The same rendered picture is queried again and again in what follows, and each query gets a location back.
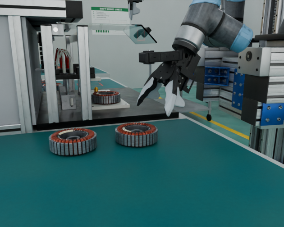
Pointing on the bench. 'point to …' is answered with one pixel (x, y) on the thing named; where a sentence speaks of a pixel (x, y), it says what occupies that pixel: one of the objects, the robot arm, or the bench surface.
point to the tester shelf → (39, 11)
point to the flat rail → (72, 38)
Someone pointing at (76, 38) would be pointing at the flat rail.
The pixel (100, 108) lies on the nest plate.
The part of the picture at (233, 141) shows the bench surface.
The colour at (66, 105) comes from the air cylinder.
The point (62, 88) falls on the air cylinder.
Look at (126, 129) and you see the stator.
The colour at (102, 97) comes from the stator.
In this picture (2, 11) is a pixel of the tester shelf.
